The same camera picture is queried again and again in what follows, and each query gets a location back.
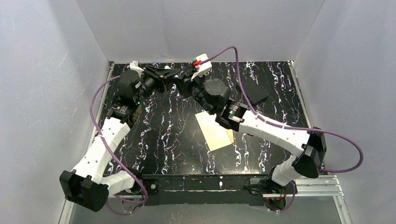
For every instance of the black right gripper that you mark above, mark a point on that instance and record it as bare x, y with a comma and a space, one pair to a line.
190, 83

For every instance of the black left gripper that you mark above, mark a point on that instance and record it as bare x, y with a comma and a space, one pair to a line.
153, 78

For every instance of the cream envelope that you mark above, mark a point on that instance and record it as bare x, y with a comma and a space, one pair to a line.
215, 135

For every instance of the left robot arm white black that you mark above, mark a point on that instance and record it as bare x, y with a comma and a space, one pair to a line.
100, 174

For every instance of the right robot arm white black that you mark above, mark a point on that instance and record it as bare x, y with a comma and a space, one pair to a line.
306, 146

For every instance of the black flat box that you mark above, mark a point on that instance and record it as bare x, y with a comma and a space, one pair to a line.
254, 92

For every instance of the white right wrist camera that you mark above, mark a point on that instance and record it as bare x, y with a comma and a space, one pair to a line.
202, 66

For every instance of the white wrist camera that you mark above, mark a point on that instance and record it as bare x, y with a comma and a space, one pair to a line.
134, 65
202, 66

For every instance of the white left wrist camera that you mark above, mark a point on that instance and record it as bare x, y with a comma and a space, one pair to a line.
134, 65

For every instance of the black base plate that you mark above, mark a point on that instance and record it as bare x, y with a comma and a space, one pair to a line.
215, 198

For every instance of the aluminium front rail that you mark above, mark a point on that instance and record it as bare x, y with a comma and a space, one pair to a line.
324, 185

